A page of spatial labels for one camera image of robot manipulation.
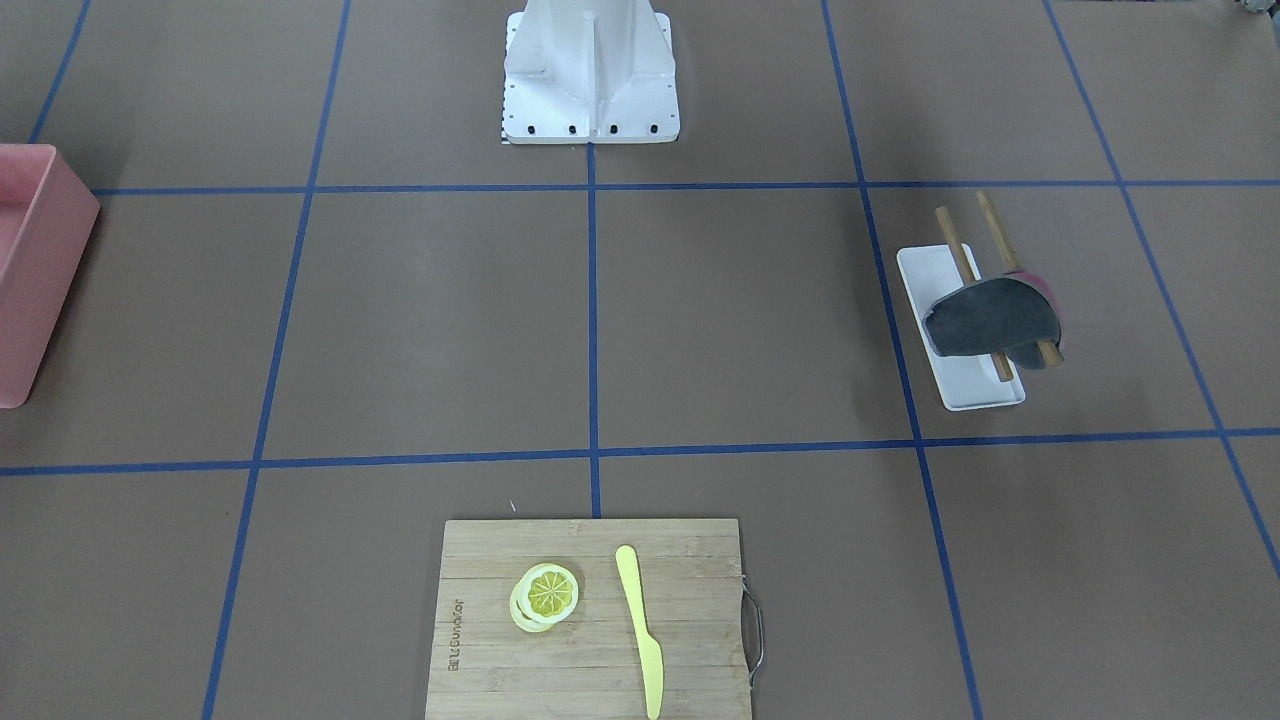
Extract wooden rack rod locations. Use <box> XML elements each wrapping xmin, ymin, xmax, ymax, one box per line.
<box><xmin>934</xmin><ymin>206</ymin><xmax>1012</xmax><ymax>383</ymax></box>
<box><xmin>975</xmin><ymin>190</ymin><xmax>1065</xmax><ymax>368</ymax></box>

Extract wooden rack rod outer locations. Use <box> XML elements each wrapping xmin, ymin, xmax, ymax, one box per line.
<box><xmin>975</xmin><ymin>190</ymin><xmax>1065</xmax><ymax>368</ymax></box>

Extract pink plastic bin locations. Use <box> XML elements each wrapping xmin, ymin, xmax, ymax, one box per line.
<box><xmin>1</xmin><ymin>143</ymin><xmax>100</xmax><ymax>409</ymax></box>

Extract yellow plastic knife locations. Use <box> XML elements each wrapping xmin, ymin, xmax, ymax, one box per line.
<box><xmin>614</xmin><ymin>544</ymin><xmax>666</xmax><ymax>719</ymax></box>

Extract white rack tray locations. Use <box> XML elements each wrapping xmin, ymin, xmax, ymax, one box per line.
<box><xmin>896</xmin><ymin>243</ymin><xmax>1027</xmax><ymax>413</ymax></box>

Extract wooden rack rod inner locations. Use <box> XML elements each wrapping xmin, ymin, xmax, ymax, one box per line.
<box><xmin>934</xmin><ymin>206</ymin><xmax>1012</xmax><ymax>383</ymax></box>

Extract yellow lemon slices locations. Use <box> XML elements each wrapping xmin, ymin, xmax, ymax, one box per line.
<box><xmin>509</xmin><ymin>562</ymin><xmax>580</xmax><ymax>633</ymax></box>

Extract bamboo cutting board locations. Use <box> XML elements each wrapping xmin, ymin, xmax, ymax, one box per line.
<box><xmin>424</xmin><ymin>519</ymin><xmax>753</xmax><ymax>719</ymax></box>

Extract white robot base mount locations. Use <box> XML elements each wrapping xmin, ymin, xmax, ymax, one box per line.
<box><xmin>500</xmin><ymin>1</ymin><xmax>681</xmax><ymax>145</ymax></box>

